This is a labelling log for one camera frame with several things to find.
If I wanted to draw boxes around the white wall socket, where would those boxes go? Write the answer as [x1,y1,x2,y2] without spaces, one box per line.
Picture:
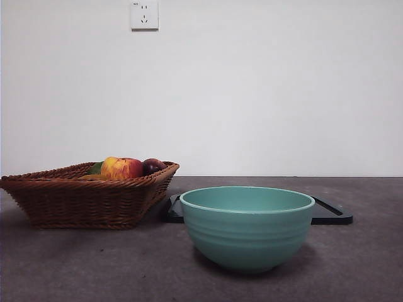
[130,0,159,32]

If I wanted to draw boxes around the teal ribbed bowl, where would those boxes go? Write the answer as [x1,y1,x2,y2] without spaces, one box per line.
[179,186,316,274]

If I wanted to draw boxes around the dark rectangular tray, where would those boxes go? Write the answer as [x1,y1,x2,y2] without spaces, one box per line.
[163,194,353,226]

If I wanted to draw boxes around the green fruit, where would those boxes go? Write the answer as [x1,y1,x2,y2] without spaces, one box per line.
[87,161,104,176]

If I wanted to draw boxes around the dark red plum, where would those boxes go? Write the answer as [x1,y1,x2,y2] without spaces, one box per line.
[142,158,167,177]

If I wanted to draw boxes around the brown wicker basket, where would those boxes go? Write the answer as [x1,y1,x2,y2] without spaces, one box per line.
[0,161,180,230]

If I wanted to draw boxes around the red and yellow apple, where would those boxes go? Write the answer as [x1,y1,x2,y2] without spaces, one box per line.
[100,157,144,181]

